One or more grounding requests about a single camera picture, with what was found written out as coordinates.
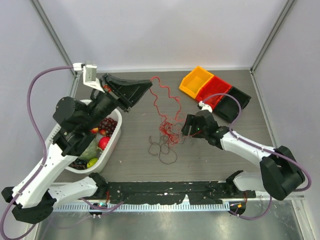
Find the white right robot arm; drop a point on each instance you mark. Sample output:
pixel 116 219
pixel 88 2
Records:
pixel 278 173

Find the red apple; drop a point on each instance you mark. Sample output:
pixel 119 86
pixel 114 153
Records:
pixel 103 142

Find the red plastic bin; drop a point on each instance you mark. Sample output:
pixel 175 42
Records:
pixel 215 86

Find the green melon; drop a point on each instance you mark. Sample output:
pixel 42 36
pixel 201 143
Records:
pixel 91 152

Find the yellow plastic bin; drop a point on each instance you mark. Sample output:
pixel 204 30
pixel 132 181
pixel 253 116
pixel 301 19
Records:
pixel 194 81

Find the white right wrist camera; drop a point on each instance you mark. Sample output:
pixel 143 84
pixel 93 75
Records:
pixel 204 107

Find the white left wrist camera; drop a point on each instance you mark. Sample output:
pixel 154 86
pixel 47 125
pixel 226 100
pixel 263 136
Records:
pixel 88 70

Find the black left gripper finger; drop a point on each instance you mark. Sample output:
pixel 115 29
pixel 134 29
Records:
pixel 115 83
pixel 128 96

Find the yellow green pear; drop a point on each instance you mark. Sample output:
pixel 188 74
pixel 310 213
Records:
pixel 91 162

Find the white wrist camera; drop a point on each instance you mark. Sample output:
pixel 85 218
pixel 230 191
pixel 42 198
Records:
pixel 88 70
pixel 204 107

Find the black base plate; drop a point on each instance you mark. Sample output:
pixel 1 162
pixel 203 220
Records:
pixel 170 192

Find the white fruit basket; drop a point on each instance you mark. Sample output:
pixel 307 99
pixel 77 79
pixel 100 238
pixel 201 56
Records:
pixel 106 153

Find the black plastic bin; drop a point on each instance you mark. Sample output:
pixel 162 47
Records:
pixel 227 108

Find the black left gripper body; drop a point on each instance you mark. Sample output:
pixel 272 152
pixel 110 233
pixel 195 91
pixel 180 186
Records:
pixel 101 107

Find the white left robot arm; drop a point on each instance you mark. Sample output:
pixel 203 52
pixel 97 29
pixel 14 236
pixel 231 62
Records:
pixel 34 198

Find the purple grape bunch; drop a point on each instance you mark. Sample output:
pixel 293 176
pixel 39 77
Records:
pixel 107 126

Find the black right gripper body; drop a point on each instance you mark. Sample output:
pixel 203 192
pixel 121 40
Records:
pixel 191 120

